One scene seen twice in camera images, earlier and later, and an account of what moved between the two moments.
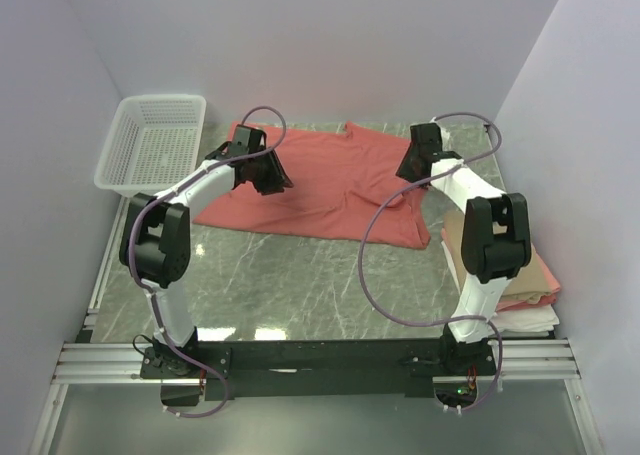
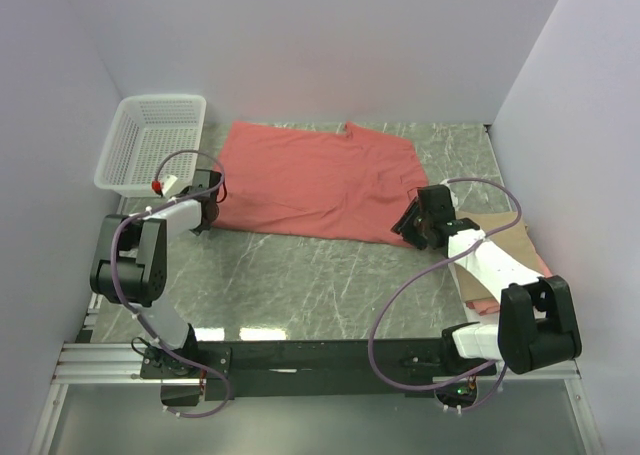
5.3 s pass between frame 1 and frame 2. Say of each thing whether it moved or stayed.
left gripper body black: moved
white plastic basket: stayed
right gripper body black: moved
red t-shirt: stayed
